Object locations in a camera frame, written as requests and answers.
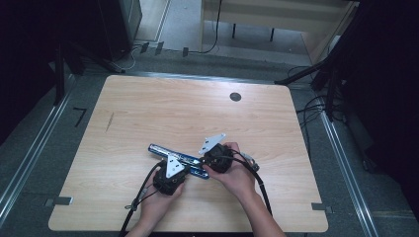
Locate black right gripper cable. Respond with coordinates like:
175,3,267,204
229,148,275,216

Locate blue stapler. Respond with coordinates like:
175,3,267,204
147,143,210,181

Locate small silver metal object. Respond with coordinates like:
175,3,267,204
240,151,261,173

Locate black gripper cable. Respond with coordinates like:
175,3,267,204
118,160,166,237
229,148,275,216

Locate black angled metal stand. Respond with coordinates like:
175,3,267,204
274,48,345,122

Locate person's left hand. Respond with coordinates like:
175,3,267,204
137,180,186,228

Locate light wooden bench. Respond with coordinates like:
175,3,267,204
199,0,360,65

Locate black hanging cable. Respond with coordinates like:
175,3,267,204
189,0,224,55

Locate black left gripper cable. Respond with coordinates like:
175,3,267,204
118,160,166,237

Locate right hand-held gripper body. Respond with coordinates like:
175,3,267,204
198,132,235,175

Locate person's right hand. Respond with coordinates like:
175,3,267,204
202,141,261,201

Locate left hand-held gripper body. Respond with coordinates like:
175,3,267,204
152,153,192,197

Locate black floor cables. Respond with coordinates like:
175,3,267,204
289,64,347,160

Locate aluminium floor rail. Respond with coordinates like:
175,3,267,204
0,74,76,228
318,110,380,237

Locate dark cabinet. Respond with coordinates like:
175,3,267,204
97,0,143,62

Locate grey table bracket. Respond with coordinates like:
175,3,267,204
310,201,334,214
43,196,74,208

